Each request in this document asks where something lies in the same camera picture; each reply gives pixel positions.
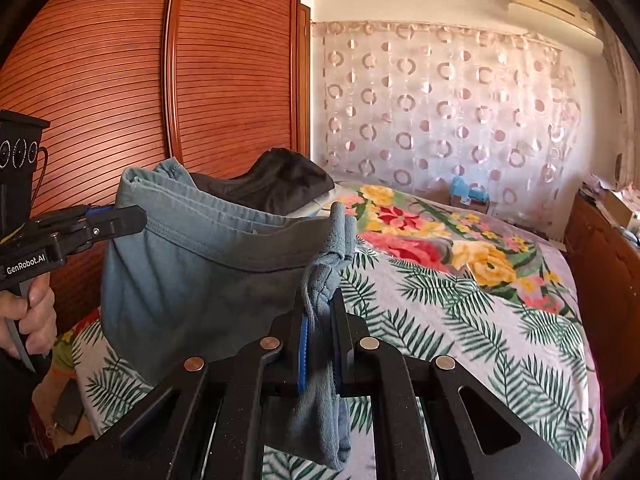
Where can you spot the folded light grey garment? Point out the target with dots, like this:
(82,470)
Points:
(319,205)

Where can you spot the grey-blue cotton shorts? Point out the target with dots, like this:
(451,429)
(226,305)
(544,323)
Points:
(206,277)

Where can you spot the wooden cabinet counter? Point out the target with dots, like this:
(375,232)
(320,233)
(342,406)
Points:
(605,268)

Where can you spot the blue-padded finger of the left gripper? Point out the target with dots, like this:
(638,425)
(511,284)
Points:
(99,211)
(123,221)

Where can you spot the cardboard box on counter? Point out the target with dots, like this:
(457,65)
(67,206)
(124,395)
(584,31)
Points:
(623,213)

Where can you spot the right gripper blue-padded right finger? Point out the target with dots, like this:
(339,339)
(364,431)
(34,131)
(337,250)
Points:
(434,419)

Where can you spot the brown louvered wooden wardrobe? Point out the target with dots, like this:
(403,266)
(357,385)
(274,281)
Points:
(212,83)

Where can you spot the folded black garment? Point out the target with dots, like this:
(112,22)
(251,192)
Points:
(279,182)

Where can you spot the floral leaf-print bed cover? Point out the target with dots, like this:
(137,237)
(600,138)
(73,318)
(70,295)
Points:
(432,280)

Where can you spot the patterned window drape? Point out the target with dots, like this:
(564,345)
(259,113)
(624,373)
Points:
(626,77)

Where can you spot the person's left hand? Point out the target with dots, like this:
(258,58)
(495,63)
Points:
(35,317)

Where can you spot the blue toy on headboard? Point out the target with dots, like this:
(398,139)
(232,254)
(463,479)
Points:
(464,195)

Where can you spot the sheer pink-circle curtain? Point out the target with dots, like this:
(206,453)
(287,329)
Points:
(419,106)

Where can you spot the white wall air conditioner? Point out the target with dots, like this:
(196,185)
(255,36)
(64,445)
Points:
(557,20)

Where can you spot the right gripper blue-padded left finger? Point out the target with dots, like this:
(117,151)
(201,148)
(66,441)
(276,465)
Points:
(205,420)

